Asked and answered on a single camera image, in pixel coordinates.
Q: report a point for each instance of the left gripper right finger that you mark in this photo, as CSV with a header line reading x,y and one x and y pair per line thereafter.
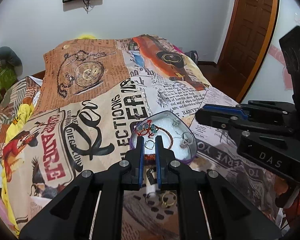
x,y
209,207

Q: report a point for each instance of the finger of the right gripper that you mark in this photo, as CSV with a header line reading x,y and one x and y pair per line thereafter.
x,y
216,120
232,111

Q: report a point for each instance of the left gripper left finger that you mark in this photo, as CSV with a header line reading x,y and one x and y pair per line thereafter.
x,y
91,206

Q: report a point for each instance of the silver pendant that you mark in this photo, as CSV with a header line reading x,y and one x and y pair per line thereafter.
x,y
187,139

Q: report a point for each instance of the gold hoop earrings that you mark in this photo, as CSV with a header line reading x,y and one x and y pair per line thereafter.
x,y
168,199

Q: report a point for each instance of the dark bag on floor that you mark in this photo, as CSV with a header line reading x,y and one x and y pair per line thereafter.
x,y
192,55

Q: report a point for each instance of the wooden door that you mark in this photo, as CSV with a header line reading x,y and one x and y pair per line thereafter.
x,y
250,31

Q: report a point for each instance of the newspaper print bed cover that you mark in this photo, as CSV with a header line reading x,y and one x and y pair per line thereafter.
x,y
91,98

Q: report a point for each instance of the yellow blanket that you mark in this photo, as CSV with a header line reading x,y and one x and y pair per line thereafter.
x,y
20,119

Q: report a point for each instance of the green patterned cloth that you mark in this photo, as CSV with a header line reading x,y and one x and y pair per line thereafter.
x,y
7,79

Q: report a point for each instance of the yellow round object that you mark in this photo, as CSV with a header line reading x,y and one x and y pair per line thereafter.
x,y
86,37

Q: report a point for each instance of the dark grey stuffed bag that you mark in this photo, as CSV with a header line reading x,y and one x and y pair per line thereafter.
x,y
9,56

